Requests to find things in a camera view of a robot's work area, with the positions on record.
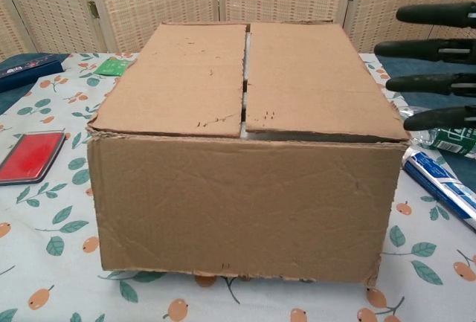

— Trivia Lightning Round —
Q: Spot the clear bottle with green label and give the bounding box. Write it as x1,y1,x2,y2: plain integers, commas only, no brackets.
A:
399,105,476,160

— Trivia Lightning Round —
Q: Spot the brown cardboard shipping box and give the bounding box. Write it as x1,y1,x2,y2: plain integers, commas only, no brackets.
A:
86,19,410,289

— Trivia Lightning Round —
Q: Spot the small green packet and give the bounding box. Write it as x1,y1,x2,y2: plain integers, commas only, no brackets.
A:
93,58,134,77

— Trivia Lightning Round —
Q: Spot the red ink pad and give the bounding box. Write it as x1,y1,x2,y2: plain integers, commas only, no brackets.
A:
0,131,67,187

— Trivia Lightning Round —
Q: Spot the fruit and leaf print tablecloth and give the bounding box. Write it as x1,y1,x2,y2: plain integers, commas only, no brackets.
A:
0,51,476,322

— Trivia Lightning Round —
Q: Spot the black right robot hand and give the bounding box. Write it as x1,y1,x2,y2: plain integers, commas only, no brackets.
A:
373,1,476,132

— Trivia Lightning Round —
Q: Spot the dark blue case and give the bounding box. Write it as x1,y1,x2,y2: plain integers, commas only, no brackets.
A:
0,52,63,94

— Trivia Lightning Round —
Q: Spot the blue and white tube package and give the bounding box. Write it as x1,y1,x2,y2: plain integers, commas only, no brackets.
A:
402,149,476,231

